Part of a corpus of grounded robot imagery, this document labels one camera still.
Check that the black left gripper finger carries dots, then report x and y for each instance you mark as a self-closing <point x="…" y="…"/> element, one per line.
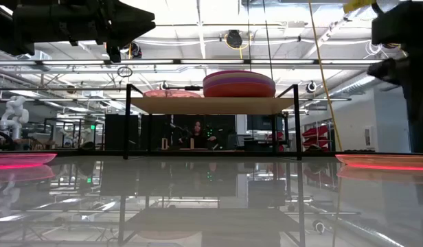
<point x="132" y="22"/>

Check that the small wooden block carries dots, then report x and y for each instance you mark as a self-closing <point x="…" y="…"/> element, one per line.
<point x="164" y="144"/>
<point x="192" y="144"/>

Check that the red rack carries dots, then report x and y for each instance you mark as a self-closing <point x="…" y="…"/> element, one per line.
<point x="316" y="132"/>

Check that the orange translucent plate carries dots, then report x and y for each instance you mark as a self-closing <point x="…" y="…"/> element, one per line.
<point x="386" y="160"/>

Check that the orange opaque plate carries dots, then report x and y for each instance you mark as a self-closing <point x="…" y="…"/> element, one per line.
<point x="239" y="91"/>

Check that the purple opaque plate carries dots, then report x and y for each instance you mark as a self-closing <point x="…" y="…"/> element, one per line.
<point x="239" y="82"/>

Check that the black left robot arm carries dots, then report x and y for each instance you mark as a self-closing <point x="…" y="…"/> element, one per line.
<point x="2" y="27"/>

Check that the white robot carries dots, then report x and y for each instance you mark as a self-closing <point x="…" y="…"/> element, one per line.
<point x="15" y="113"/>

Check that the long ceiling light bar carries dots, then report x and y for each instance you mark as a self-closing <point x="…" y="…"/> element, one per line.
<point x="211" y="61"/>

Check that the person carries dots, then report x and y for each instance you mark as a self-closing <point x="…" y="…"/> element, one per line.
<point x="198" y="139"/>

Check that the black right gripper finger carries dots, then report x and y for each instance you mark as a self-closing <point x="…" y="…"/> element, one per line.
<point x="421" y="103"/>
<point x="390" y="70"/>

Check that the pink translucent plate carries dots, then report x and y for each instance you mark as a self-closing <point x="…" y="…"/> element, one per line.
<point x="19" y="158"/>
<point x="172" y="93"/>

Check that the wooden shelf with black frame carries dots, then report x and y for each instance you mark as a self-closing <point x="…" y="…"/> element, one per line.
<point x="211" y="104"/>

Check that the magenta opaque plate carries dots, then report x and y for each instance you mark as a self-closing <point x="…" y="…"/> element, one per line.
<point x="237" y="72"/>

